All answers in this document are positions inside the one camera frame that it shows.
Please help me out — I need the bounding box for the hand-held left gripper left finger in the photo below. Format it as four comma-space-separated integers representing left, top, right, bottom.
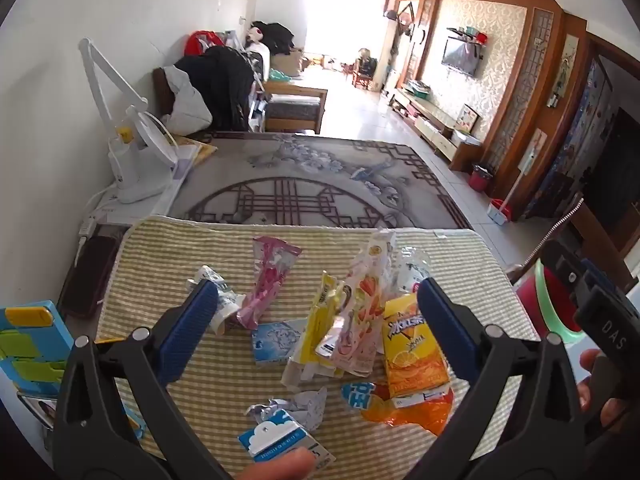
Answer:
52, 279, 236, 480

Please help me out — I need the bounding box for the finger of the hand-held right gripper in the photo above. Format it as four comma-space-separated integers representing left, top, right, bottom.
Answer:
542, 240, 608, 311

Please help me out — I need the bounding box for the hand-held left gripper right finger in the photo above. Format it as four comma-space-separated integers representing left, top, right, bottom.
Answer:
402, 276, 608, 480

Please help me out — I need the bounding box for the orange drink carton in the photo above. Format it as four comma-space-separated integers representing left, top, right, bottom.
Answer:
381, 292, 451, 408

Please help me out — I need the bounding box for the white patterned paper cup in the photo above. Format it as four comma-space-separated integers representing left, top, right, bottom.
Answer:
187, 265, 246, 336

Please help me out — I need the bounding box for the red bin with green rim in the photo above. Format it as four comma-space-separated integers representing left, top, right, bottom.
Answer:
515, 259, 583, 343

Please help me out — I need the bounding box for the clear plastic wrapper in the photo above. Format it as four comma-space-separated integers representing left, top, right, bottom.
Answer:
392, 245, 433, 296

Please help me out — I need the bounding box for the strawberry print wrapper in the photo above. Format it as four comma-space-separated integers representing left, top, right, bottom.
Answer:
315, 232, 396, 376

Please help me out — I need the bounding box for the blue toothpaste box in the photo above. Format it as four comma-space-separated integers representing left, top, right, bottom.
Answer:
250, 319, 308, 367

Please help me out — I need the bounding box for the orange and blue plastic wrapper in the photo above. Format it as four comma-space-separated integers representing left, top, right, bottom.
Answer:
340, 380, 456, 436

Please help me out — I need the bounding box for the pink plastic wrapper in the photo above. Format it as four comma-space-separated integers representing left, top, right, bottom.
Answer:
235, 236, 303, 331

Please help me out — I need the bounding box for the yellow snack wrapper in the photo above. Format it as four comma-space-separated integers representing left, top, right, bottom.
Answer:
281, 270, 346, 388

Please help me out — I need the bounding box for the silver paper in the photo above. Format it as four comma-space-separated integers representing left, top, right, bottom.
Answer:
245, 387, 328, 433

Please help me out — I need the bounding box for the blue and white carton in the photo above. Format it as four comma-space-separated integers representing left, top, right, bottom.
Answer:
237, 407, 336, 476

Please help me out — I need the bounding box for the person's right hand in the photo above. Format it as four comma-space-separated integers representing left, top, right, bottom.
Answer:
576, 348, 640, 427

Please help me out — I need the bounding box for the person's left hand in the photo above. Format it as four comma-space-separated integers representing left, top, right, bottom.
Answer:
234, 447, 312, 480

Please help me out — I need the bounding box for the dark wooden chair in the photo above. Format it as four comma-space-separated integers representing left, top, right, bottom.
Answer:
505, 192, 631, 291

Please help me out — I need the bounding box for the green striped mat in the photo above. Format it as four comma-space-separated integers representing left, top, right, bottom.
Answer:
95, 215, 538, 480

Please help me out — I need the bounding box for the white mop with blue base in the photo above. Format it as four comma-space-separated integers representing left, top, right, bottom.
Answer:
487, 147, 533, 223

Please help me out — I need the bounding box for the black leather case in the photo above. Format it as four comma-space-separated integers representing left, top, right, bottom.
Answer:
60, 235, 123, 318

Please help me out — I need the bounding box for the colourful printed curtain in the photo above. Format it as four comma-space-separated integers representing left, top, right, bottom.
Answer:
535, 60, 613, 221

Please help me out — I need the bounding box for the small red bin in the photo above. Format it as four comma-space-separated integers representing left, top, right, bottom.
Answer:
470, 162, 495, 192

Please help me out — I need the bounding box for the white power strip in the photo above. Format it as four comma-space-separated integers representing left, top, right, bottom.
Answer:
77, 210, 108, 241

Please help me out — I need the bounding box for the blue box with coloured clips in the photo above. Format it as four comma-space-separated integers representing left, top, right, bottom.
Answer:
0, 300, 68, 396

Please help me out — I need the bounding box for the yellow book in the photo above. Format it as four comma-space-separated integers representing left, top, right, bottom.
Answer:
172, 135, 219, 181

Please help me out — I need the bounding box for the small framed picture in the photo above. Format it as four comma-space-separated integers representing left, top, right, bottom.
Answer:
457, 104, 480, 133

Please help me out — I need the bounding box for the grey patterned table cover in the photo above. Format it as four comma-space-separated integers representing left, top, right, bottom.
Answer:
167, 130, 473, 233

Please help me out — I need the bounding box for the low television cabinet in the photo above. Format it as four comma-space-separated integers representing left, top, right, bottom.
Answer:
387, 87, 483, 171

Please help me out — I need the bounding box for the white bag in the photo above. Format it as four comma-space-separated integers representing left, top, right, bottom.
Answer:
160, 66, 213, 131

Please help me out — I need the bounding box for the wooden sofa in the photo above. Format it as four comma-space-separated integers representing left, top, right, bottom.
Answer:
152, 67, 328, 133

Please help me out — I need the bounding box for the black clothes pile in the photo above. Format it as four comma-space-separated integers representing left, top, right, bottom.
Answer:
175, 46, 256, 131

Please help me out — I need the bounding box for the small wooden armchair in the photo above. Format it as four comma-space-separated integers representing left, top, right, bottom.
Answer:
352, 47, 378, 91

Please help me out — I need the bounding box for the cardboard box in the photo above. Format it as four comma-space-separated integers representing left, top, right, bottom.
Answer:
272, 47, 311, 76

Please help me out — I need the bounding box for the red bag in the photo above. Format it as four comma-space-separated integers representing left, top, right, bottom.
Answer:
184, 30, 226, 57

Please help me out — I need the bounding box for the black coat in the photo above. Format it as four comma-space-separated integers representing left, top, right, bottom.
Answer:
250, 21, 296, 56

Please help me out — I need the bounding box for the white coil cord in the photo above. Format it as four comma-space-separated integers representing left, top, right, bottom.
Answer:
525, 199, 585, 261

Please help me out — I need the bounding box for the wall television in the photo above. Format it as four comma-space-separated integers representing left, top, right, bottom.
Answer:
441, 37, 483, 78

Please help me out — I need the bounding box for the wall shelf with bowls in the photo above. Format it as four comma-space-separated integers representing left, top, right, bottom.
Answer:
446, 26, 488, 46

